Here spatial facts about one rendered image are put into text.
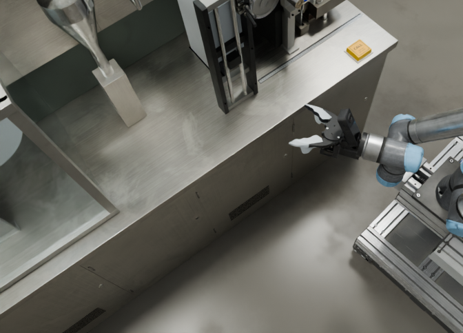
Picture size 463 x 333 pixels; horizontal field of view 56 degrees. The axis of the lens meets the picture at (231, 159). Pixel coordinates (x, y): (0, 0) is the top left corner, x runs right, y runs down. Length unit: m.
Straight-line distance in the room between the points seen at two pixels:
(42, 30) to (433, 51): 2.36
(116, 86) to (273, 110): 0.59
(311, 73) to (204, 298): 1.28
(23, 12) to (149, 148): 0.62
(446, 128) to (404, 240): 1.05
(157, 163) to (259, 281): 1.00
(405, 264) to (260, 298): 0.73
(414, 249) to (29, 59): 1.84
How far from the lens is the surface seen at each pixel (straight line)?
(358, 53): 1.85
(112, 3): 1.73
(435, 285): 2.24
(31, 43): 1.70
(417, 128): 1.36
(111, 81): 1.57
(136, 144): 1.72
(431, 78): 3.03
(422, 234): 2.31
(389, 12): 3.34
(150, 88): 1.85
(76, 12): 1.32
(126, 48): 1.89
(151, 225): 1.75
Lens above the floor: 2.33
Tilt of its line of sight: 63 degrees down
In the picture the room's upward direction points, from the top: 14 degrees counter-clockwise
